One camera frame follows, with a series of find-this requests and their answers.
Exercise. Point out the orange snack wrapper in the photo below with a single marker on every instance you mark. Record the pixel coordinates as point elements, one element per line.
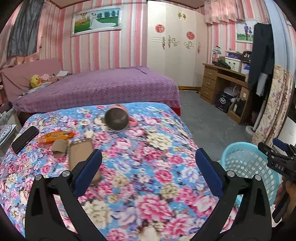
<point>49,138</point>

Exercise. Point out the pink headboard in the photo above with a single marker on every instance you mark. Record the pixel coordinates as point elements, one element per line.
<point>16,79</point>

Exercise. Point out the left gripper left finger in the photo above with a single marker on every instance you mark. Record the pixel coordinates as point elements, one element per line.
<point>53,211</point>

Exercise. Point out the black box under desk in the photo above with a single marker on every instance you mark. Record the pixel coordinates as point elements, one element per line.
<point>223,101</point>

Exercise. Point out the light blue plastic trash basket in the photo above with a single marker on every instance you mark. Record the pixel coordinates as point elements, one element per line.
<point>246,160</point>

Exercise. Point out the white storage box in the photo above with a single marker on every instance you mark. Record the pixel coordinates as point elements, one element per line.
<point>235,64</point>

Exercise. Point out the purple dotted bed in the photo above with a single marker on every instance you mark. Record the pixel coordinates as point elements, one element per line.
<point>110,86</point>

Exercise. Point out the grey window curtain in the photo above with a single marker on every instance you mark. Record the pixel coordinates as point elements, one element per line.
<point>24,33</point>

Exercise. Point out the wooden desk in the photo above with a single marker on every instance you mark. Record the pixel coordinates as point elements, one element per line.
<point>217,79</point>

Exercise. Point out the framed wedding picture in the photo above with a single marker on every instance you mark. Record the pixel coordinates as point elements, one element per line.
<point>103,19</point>

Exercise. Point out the floral blue pink bedspread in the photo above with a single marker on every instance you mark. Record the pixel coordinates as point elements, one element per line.
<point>150,189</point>

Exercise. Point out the pink mug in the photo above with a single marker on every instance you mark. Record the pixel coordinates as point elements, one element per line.
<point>118,119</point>

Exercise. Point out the black smartphone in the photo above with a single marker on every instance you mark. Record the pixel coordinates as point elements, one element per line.
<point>24,139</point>

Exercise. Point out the dark hanging jacket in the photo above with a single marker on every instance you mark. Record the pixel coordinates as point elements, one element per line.
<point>262,56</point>

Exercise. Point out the floral beige curtain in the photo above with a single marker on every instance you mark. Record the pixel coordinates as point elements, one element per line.
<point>276,107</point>

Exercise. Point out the white wardrobe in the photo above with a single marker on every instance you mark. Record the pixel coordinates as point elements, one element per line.
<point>177,43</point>

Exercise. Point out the yellow duck plush toy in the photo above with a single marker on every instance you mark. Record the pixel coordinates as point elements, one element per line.
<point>35,81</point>

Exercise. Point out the brown phone case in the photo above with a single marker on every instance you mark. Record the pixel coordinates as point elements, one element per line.
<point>79,152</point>

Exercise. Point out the person's right hand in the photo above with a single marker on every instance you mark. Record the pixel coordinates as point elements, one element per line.
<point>290,188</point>

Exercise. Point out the small framed photo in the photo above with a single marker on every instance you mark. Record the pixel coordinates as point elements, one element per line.
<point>245,30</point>

